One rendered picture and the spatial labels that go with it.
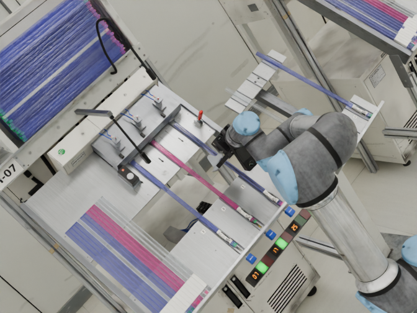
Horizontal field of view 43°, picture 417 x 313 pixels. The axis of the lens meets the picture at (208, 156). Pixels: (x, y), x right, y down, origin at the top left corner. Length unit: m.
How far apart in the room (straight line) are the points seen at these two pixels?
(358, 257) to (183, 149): 0.89
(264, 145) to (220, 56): 2.51
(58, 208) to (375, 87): 1.56
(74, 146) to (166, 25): 2.05
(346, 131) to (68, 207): 1.08
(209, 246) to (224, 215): 0.12
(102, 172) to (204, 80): 2.13
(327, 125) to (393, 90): 1.56
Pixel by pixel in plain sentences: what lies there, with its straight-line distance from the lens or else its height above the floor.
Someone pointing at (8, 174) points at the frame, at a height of 1.34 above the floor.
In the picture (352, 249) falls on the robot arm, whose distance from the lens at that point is 1.32.
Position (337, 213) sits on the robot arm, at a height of 1.01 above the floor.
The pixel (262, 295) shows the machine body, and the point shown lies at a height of 0.27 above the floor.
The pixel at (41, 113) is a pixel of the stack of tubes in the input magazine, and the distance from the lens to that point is 1.93.
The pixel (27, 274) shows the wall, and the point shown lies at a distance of 3.64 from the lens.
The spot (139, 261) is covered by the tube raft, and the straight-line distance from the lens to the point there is 1.83.
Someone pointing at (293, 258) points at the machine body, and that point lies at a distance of 2.41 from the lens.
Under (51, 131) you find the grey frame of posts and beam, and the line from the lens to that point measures 1.97.
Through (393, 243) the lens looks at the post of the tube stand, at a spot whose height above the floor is 0.01.
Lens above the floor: 1.79
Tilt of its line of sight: 25 degrees down
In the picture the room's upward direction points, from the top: 37 degrees counter-clockwise
